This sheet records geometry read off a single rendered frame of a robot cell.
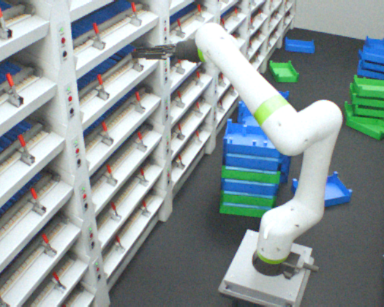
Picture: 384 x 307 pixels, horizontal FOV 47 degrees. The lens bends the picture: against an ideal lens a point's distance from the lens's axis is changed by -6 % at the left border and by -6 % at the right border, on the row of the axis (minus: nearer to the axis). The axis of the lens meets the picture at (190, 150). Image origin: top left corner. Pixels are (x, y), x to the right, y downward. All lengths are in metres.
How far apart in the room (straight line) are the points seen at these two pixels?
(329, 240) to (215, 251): 0.61
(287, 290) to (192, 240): 0.79
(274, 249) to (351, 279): 0.74
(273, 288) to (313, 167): 0.48
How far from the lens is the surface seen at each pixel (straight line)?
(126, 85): 1.78
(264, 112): 1.42
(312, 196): 1.69
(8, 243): 1.42
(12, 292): 1.54
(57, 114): 1.45
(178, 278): 2.24
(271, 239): 1.66
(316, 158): 1.59
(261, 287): 1.77
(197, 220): 2.53
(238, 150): 2.32
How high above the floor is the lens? 1.69
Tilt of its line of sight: 33 degrees down
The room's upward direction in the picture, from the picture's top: 1 degrees clockwise
